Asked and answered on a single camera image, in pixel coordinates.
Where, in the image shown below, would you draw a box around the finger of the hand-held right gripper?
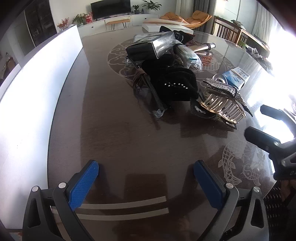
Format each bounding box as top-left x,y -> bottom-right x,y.
260,105 -> 292,130
245,126 -> 282,153

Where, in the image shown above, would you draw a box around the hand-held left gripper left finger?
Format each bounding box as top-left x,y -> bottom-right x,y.
22,159 -> 100,241

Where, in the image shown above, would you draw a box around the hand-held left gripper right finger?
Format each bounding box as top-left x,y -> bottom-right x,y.
193,160 -> 270,241

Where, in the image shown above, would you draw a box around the blue and white box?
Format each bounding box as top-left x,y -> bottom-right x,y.
221,66 -> 251,89

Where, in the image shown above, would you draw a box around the rhinestone star hair claw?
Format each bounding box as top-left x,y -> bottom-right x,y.
190,78 -> 254,128

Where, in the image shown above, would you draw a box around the round metal tin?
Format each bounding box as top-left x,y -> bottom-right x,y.
211,73 -> 229,84

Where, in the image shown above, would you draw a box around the gold tube with silver cap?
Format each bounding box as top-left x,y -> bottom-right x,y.
191,43 -> 217,56

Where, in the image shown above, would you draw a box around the clear plastic bag with contents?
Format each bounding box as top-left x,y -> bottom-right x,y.
177,45 -> 203,71

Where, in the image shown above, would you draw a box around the black studded fabric headband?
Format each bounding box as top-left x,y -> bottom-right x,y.
141,59 -> 200,107

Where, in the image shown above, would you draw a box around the black stick with rope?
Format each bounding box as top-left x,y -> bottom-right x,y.
127,56 -> 168,118

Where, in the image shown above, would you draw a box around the black bow headband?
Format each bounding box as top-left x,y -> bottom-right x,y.
159,26 -> 195,45

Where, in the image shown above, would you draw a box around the silver shiny box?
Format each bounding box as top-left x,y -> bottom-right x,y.
133,31 -> 176,59

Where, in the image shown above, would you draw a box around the black pouch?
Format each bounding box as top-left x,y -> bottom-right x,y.
126,43 -> 160,62

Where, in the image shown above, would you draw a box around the wooden side desk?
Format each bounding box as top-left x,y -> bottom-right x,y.
231,20 -> 271,54

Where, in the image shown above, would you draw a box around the wooden slatted chair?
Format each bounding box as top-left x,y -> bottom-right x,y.
213,16 -> 246,45

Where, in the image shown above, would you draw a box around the orange lounge chair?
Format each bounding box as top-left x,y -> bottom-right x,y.
159,10 -> 213,28

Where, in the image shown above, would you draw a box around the white flat box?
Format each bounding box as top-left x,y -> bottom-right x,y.
142,19 -> 195,35

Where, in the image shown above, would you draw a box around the white television cabinet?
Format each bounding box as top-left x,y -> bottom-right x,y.
77,13 -> 160,38

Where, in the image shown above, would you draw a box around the red flower plant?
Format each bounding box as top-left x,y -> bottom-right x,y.
57,18 -> 70,31

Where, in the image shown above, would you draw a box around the large leafy potted plant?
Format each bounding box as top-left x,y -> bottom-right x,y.
142,0 -> 162,12

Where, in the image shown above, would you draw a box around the green potted plant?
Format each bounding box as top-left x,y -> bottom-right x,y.
73,13 -> 87,27

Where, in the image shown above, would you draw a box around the wooden bench with metal legs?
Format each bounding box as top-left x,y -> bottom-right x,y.
105,18 -> 131,31

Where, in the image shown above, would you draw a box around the dark display cabinet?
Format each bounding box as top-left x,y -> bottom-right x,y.
24,0 -> 57,47

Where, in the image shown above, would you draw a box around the black television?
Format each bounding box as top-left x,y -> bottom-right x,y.
90,0 -> 131,19

